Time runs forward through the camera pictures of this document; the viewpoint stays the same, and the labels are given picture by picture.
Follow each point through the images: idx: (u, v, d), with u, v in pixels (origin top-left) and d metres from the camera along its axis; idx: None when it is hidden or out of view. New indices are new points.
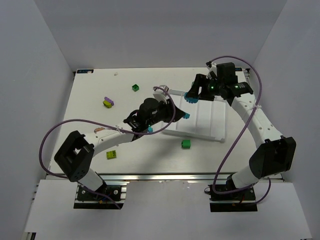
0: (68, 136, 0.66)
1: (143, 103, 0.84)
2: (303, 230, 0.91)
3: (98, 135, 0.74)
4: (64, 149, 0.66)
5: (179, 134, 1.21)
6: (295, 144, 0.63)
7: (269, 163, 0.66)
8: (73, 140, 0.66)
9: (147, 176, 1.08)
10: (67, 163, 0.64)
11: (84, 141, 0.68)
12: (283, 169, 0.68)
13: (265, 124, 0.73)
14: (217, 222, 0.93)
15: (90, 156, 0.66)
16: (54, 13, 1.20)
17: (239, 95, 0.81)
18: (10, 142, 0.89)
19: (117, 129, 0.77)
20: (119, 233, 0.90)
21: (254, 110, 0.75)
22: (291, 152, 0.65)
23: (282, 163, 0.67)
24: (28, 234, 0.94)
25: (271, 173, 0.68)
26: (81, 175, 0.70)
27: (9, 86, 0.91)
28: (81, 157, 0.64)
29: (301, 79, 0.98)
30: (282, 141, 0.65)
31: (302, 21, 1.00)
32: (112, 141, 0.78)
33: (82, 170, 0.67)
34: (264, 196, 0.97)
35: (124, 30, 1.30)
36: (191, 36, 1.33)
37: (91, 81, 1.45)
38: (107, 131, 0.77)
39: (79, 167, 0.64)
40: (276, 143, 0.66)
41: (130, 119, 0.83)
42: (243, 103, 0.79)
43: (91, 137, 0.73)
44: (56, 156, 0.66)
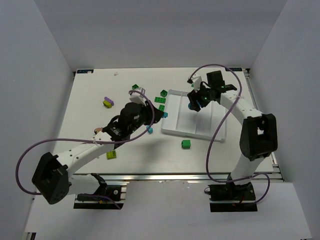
0: (41, 159, 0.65)
1: (124, 108, 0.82)
2: (303, 230, 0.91)
3: (73, 153, 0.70)
4: (39, 173, 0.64)
5: (179, 133, 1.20)
6: (274, 118, 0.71)
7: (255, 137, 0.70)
8: (46, 163, 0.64)
9: (146, 175, 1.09)
10: (44, 187, 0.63)
11: (58, 161, 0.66)
12: (271, 148, 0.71)
13: (247, 107, 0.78)
14: (216, 222, 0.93)
15: (66, 177, 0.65)
16: (53, 14, 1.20)
17: (225, 91, 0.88)
18: (10, 142, 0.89)
19: (94, 141, 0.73)
20: (119, 233, 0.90)
21: (237, 99, 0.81)
22: (273, 127, 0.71)
23: (268, 139, 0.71)
24: (28, 234, 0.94)
25: (259, 150, 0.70)
26: (63, 194, 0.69)
27: (9, 86, 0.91)
28: (56, 180, 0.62)
29: (301, 79, 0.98)
30: (263, 117, 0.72)
31: (302, 21, 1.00)
32: (89, 156, 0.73)
33: (61, 191, 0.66)
34: (263, 196, 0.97)
35: (123, 31, 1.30)
36: (191, 36, 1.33)
37: (91, 81, 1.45)
38: (82, 147, 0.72)
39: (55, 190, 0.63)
40: (259, 121, 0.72)
41: (110, 126, 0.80)
42: (227, 96, 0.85)
43: (65, 156, 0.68)
44: (34, 179, 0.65)
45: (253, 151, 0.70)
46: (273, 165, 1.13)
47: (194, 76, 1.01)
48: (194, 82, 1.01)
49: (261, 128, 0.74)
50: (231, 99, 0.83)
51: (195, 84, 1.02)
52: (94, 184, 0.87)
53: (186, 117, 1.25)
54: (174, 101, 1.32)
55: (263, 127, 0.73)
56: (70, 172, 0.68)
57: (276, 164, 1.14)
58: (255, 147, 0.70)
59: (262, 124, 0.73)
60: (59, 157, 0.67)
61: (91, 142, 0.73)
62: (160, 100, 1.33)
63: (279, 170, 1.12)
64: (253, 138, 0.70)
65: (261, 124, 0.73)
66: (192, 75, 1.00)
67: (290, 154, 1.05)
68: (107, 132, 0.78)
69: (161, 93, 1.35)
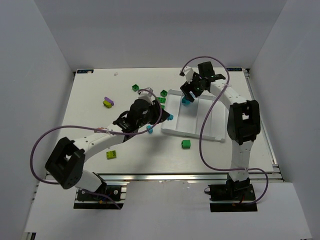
0: (58, 143, 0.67)
1: (134, 104, 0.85)
2: (303, 230, 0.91)
3: (88, 140, 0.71)
4: (55, 157, 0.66)
5: (179, 133, 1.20)
6: (258, 103, 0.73)
7: (240, 123, 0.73)
8: (63, 147, 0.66)
9: (145, 175, 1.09)
10: (59, 171, 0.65)
11: (75, 146, 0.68)
12: (255, 132, 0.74)
13: (233, 94, 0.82)
14: (217, 222, 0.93)
15: (81, 161, 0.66)
16: (53, 14, 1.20)
17: (213, 80, 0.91)
18: (10, 143, 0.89)
19: (107, 131, 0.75)
20: (119, 233, 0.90)
21: (225, 87, 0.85)
22: (257, 112, 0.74)
23: (252, 124, 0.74)
24: (28, 234, 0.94)
25: (244, 135, 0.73)
26: (75, 181, 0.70)
27: (9, 86, 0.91)
28: (72, 163, 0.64)
29: (301, 80, 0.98)
30: (248, 104, 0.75)
31: (301, 21, 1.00)
32: (102, 145, 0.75)
33: (75, 176, 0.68)
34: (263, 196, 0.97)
35: (124, 31, 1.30)
36: (191, 36, 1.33)
37: (91, 81, 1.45)
38: (97, 135, 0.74)
39: (70, 173, 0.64)
40: (244, 107, 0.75)
41: (120, 120, 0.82)
42: (216, 85, 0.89)
43: (81, 142, 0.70)
44: (48, 164, 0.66)
45: (238, 136, 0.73)
46: (273, 165, 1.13)
47: (186, 69, 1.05)
48: (187, 74, 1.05)
49: (246, 114, 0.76)
50: (220, 87, 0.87)
51: (187, 77, 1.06)
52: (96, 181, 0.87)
53: (186, 117, 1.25)
54: (175, 101, 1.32)
55: (248, 113, 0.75)
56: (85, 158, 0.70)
57: (276, 164, 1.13)
58: (240, 131, 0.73)
59: (247, 109, 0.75)
60: (76, 142, 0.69)
61: (104, 132, 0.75)
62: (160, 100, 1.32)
63: (279, 170, 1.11)
64: (237, 123, 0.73)
65: (246, 109, 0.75)
66: (184, 68, 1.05)
67: (290, 154, 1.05)
68: (117, 124, 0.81)
69: (161, 93, 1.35)
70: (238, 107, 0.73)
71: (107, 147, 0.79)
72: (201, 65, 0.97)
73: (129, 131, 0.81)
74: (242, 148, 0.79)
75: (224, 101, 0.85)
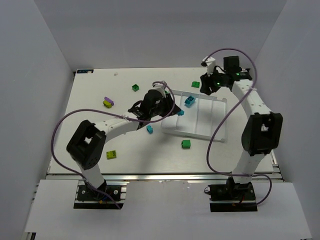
0: (79, 125, 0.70)
1: (147, 94, 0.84)
2: (303, 230, 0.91)
3: (107, 123, 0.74)
4: (77, 139, 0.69)
5: (179, 133, 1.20)
6: (282, 118, 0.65)
7: (257, 135, 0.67)
8: (84, 129, 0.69)
9: (145, 175, 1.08)
10: (81, 152, 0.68)
11: (95, 129, 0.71)
12: (272, 147, 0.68)
13: (257, 101, 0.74)
14: (217, 222, 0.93)
15: (102, 143, 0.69)
16: (53, 14, 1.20)
17: (238, 79, 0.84)
18: (10, 142, 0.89)
19: (124, 117, 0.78)
20: (119, 233, 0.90)
21: (249, 91, 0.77)
22: (279, 127, 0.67)
23: (270, 138, 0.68)
24: (28, 234, 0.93)
25: (258, 148, 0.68)
26: (95, 162, 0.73)
27: (9, 85, 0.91)
28: (94, 144, 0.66)
29: (300, 79, 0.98)
30: (271, 116, 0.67)
31: (301, 21, 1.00)
32: (120, 130, 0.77)
33: (95, 157, 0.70)
34: (264, 199, 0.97)
35: (123, 31, 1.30)
36: (191, 36, 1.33)
37: (91, 81, 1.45)
38: (115, 120, 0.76)
39: (91, 154, 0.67)
40: (265, 118, 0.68)
41: (135, 109, 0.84)
42: (239, 86, 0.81)
43: (101, 125, 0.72)
44: (69, 146, 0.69)
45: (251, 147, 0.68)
46: (273, 165, 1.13)
47: (209, 60, 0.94)
48: (209, 66, 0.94)
49: (266, 125, 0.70)
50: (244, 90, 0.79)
51: (209, 68, 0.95)
52: (100, 177, 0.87)
53: (186, 117, 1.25)
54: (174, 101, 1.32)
55: (268, 125, 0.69)
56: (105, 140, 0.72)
57: (276, 164, 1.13)
58: (254, 144, 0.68)
59: (268, 121, 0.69)
60: (97, 125, 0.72)
61: (121, 118, 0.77)
62: None
63: (279, 170, 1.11)
64: (253, 136, 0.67)
65: (267, 121, 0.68)
66: (207, 59, 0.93)
67: (290, 154, 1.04)
68: (132, 112, 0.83)
69: None
70: (258, 119, 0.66)
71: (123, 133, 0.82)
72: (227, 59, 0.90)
73: (143, 118, 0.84)
74: (252, 159, 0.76)
75: (245, 106, 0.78)
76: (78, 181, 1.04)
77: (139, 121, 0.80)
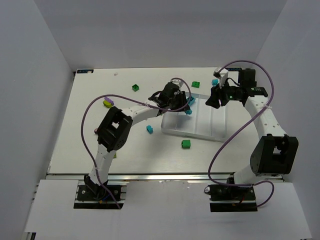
0: (108, 111, 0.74)
1: (166, 85, 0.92)
2: (303, 230, 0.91)
3: (132, 110, 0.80)
4: (106, 123, 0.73)
5: (179, 133, 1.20)
6: (297, 144, 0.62)
7: (268, 158, 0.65)
8: (113, 114, 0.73)
9: (146, 175, 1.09)
10: (111, 134, 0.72)
11: (122, 114, 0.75)
12: (282, 172, 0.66)
13: (271, 122, 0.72)
14: (217, 222, 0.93)
15: (129, 127, 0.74)
16: (53, 14, 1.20)
17: (252, 95, 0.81)
18: (10, 142, 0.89)
19: (146, 104, 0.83)
20: (119, 233, 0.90)
21: (263, 109, 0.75)
22: (292, 154, 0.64)
23: (282, 163, 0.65)
24: (28, 234, 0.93)
25: (267, 171, 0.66)
26: (121, 144, 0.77)
27: (9, 86, 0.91)
28: (123, 127, 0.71)
29: (301, 79, 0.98)
30: (285, 140, 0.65)
31: (301, 21, 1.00)
32: (142, 116, 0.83)
33: (122, 141, 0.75)
34: (265, 201, 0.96)
35: (123, 31, 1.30)
36: (191, 36, 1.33)
37: (91, 81, 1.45)
38: (138, 107, 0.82)
39: (121, 137, 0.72)
40: (278, 141, 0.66)
41: (154, 97, 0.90)
42: (253, 102, 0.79)
43: (127, 111, 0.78)
44: (99, 130, 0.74)
45: (259, 169, 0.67)
46: None
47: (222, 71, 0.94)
48: (222, 76, 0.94)
49: (279, 148, 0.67)
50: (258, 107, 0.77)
51: (222, 79, 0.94)
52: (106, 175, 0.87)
53: (186, 118, 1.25)
54: None
55: (281, 148, 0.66)
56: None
57: None
58: (263, 167, 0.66)
59: (282, 144, 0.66)
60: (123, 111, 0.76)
61: (143, 104, 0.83)
62: None
63: None
64: (263, 158, 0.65)
65: (281, 144, 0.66)
66: (220, 69, 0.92)
67: None
68: (152, 100, 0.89)
69: None
70: (271, 142, 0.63)
71: (144, 119, 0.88)
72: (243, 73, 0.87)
73: (163, 106, 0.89)
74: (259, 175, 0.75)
75: (258, 125, 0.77)
76: (78, 180, 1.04)
77: (158, 109, 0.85)
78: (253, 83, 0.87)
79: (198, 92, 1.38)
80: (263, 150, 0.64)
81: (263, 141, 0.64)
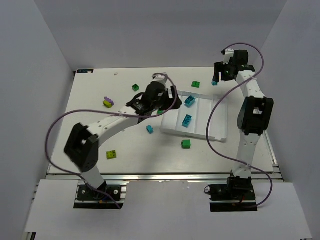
0: (72, 129, 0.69)
1: (149, 86, 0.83)
2: (303, 230, 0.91)
3: (101, 124, 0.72)
4: (72, 143, 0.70)
5: (179, 133, 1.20)
6: (273, 103, 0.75)
7: (250, 116, 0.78)
8: (77, 133, 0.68)
9: (149, 175, 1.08)
10: (77, 155, 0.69)
11: (88, 132, 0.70)
12: (261, 127, 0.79)
13: (254, 87, 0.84)
14: (217, 222, 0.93)
15: (96, 146, 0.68)
16: (53, 14, 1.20)
17: (242, 70, 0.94)
18: (10, 142, 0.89)
19: (120, 114, 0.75)
20: (119, 233, 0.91)
21: (250, 78, 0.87)
22: (270, 110, 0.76)
23: (261, 119, 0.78)
24: (28, 234, 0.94)
25: (250, 127, 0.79)
26: (93, 163, 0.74)
27: (10, 85, 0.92)
28: (87, 149, 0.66)
29: (300, 79, 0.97)
30: (264, 102, 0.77)
31: (301, 21, 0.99)
32: (116, 129, 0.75)
33: (92, 159, 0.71)
34: (265, 200, 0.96)
35: (123, 31, 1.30)
36: (191, 36, 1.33)
37: (91, 81, 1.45)
38: (110, 120, 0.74)
39: (87, 158, 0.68)
40: (259, 102, 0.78)
41: (134, 102, 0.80)
42: (242, 75, 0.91)
43: (94, 127, 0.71)
44: (66, 148, 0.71)
45: (243, 126, 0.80)
46: (273, 165, 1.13)
47: (228, 50, 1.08)
48: (227, 54, 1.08)
49: (260, 110, 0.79)
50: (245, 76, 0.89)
51: (226, 58, 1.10)
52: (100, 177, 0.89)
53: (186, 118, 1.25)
54: None
55: (262, 109, 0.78)
56: (100, 142, 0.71)
57: (276, 164, 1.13)
58: (246, 123, 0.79)
59: (262, 106, 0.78)
60: (89, 128, 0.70)
61: (117, 115, 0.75)
62: None
63: (279, 170, 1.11)
64: (246, 115, 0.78)
65: (261, 105, 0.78)
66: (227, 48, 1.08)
67: (290, 154, 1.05)
68: (130, 106, 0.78)
69: None
70: (252, 101, 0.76)
71: (123, 128, 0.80)
72: (237, 52, 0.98)
73: (144, 112, 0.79)
74: (248, 140, 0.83)
75: (245, 91, 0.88)
76: (78, 180, 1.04)
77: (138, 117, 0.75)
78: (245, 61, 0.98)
79: (198, 92, 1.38)
80: (246, 109, 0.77)
81: (246, 100, 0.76)
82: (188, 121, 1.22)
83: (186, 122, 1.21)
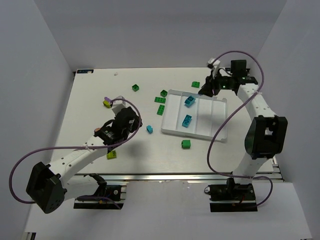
0: (33, 168, 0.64)
1: (118, 113, 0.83)
2: (303, 230, 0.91)
3: (65, 161, 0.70)
4: (33, 183, 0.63)
5: (179, 133, 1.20)
6: (286, 122, 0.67)
7: (261, 139, 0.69)
8: (39, 173, 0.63)
9: (140, 176, 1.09)
10: (39, 196, 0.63)
11: (50, 171, 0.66)
12: (275, 151, 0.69)
13: (261, 105, 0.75)
14: (216, 222, 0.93)
15: (60, 187, 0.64)
16: (53, 14, 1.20)
17: (244, 83, 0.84)
18: (10, 142, 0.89)
19: (87, 147, 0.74)
20: (119, 233, 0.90)
21: (254, 94, 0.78)
22: (284, 132, 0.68)
23: (274, 141, 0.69)
24: (28, 234, 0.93)
25: (261, 151, 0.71)
26: (58, 203, 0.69)
27: (9, 85, 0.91)
28: (49, 191, 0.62)
29: (301, 79, 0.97)
30: (275, 121, 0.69)
31: (301, 21, 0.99)
32: (82, 163, 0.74)
33: (56, 199, 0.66)
34: (265, 200, 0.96)
35: (123, 31, 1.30)
36: (191, 36, 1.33)
37: (91, 80, 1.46)
38: (74, 154, 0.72)
39: (49, 199, 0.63)
40: (270, 122, 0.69)
41: (103, 130, 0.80)
42: (245, 89, 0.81)
43: (57, 165, 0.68)
44: (28, 190, 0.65)
45: (254, 150, 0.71)
46: (273, 165, 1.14)
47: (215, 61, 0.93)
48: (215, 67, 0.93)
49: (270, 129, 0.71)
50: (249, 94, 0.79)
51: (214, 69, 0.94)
52: (93, 185, 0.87)
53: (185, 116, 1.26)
54: (174, 101, 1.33)
55: (272, 129, 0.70)
56: (64, 180, 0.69)
57: (276, 164, 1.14)
58: (257, 147, 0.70)
59: (272, 125, 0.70)
60: (51, 167, 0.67)
61: (83, 148, 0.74)
62: (160, 100, 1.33)
63: (279, 170, 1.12)
64: (256, 139, 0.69)
65: (272, 125, 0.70)
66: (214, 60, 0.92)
67: (290, 155, 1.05)
68: (100, 136, 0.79)
69: (161, 93, 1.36)
70: (263, 122, 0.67)
71: (91, 161, 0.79)
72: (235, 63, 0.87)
73: (115, 140, 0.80)
74: (253, 162, 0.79)
75: (250, 110, 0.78)
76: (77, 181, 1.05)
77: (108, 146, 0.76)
78: (245, 74, 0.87)
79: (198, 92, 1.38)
80: (256, 130, 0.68)
81: (257, 122, 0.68)
82: (188, 121, 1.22)
83: (186, 122, 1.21)
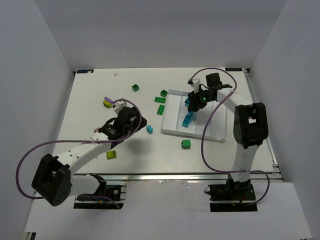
0: (41, 160, 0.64)
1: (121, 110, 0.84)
2: (303, 230, 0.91)
3: (72, 153, 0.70)
4: (41, 175, 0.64)
5: (179, 133, 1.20)
6: (264, 106, 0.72)
7: (248, 126, 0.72)
8: (47, 164, 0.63)
9: (136, 175, 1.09)
10: (46, 189, 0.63)
11: (59, 163, 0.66)
12: (262, 136, 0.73)
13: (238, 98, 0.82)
14: (216, 222, 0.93)
15: (68, 178, 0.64)
16: (53, 13, 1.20)
17: (221, 88, 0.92)
18: (10, 142, 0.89)
19: (92, 141, 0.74)
20: (119, 233, 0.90)
21: (231, 93, 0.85)
22: (264, 115, 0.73)
23: (259, 126, 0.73)
24: (29, 234, 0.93)
25: (250, 139, 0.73)
26: (64, 196, 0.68)
27: (9, 85, 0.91)
28: (57, 182, 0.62)
29: (300, 80, 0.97)
30: (255, 108, 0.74)
31: (301, 22, 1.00)
32: (88, 157, 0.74)
33: (63, 192, 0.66)
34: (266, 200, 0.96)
35: (123, 31, 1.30)
36: (191, 36, 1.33)
37: (91, 80, 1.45)
38: (81, 147, 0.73)
39: (57, 190, 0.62)
40: (250, 110, 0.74)
41: (106, 127, 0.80)
42: (222, 92, 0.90)
43: (65, 157, 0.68)
44: (34, 183, 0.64)
45: (244, 139, 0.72)
46: (273, 165, 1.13)
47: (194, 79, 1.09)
48: (195, 83, 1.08)
49: (253, 118, 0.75)
50: (226, 94, 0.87)
51: (195, 86, 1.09)
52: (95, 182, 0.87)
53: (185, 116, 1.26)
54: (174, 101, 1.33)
55: (254, 116, 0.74)
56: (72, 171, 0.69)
57: (276, 164, 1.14)
58: (247, 135, 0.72)
59: (253, 113, 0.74)
60: (60, 158, 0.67)
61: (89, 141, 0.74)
62: (160, 100, 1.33)
63: (279, 170, 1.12)
64: (243, 128, 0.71)
65: (253, 113, 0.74)
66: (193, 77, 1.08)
67: (290, 155, 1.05)
68: (104, 132, 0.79)
69: (161, 93, 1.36)
70: (244, 109, 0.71)
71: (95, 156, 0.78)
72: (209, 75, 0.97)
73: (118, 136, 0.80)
74: (247, 152, 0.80)
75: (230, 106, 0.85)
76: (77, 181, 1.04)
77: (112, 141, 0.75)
78: (220, 83, 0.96)
79: None
80: (240, 118, 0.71)
81: (238, 110, 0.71)
82: (188, 121, 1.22)
83: (186, 122, 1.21)
